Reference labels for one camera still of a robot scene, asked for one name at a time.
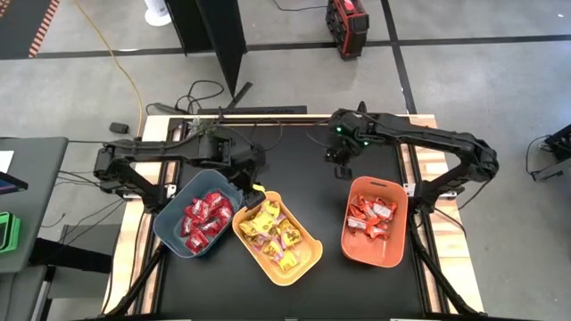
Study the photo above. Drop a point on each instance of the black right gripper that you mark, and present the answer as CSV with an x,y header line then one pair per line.
x,y
350,134

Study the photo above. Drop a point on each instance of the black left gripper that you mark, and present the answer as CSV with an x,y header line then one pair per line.
x,y
241,156

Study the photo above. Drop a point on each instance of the red candy packet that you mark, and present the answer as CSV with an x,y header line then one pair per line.
x,y
209,227
196,243
187,225
199,208
225,213
214,199

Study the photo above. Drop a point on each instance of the orange candy packet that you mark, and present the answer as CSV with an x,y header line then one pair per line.
x,y
383,223
356,213
362,201
384,209
370,210
377,232

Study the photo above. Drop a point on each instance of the grey blue plastic bin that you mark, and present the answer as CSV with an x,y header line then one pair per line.
x,y
171,223

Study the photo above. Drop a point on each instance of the yellow plastic bin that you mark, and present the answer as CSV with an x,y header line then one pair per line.
x,y
303,263

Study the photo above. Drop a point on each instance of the orange plastic bin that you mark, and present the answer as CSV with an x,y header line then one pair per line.
x,y
379,252

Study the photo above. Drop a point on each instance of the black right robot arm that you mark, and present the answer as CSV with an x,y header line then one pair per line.
x,y
446,138

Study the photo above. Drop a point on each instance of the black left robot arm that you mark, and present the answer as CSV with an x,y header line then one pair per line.
x,y
156,151

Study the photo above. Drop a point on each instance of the small artificial succulent plant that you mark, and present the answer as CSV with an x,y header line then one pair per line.
x,y
201,127

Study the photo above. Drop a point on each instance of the low black felt panel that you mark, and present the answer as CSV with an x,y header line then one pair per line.
x,y
259,110

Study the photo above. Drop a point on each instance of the red black tool case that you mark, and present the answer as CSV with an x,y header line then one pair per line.
x,y
348,27

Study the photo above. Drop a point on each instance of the small black power adapter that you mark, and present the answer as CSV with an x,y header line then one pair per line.
x,y
119,128

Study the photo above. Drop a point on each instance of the tall black partition panel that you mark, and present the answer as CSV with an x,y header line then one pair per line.
x,y
209,27

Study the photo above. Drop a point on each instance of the grey desk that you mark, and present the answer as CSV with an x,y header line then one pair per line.
x,y
40,200

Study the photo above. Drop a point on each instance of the black device stand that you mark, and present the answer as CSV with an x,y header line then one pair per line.
x,y
557,151

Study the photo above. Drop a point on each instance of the green tray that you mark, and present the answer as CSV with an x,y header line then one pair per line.
x,y
19,232

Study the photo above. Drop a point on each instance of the dark tablet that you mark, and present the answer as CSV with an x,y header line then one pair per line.
x,y
11,185

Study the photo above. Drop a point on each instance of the white paper sheet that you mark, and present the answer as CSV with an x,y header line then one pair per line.
x,y
5,161

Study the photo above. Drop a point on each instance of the dark floor mat striped edge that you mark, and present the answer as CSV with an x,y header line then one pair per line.
x,y
22,27

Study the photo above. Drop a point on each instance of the silver corner bracket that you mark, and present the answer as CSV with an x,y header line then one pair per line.
x,y
170,191
409,189

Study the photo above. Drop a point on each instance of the black camera frame strut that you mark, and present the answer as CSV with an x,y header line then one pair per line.
x,y
446,281
138,281

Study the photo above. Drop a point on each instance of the white round pedestal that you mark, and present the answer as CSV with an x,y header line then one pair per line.
x,y
157,15

